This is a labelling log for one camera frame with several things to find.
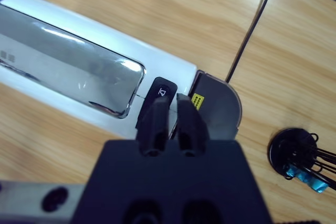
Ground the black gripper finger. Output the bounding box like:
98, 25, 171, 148
175, 92, 210, 157
135, 97, 171, 158

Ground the silver coffee machine lever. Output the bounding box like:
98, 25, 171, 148
0, 5, 147, 119

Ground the white capsule coffee machine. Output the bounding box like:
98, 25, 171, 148
0, 0, 198, 141

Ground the blue foil coffee capsule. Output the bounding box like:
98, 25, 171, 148
299, 171, 329, 195
285, 165, 299, 180

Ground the clear water tank black lid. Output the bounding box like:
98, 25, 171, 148
187, 69, 242, 141

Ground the black capsule holder stand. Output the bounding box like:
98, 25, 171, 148
267, 127, 336, 192

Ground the black power cable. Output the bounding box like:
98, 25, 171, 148
224, 0, 281, 83

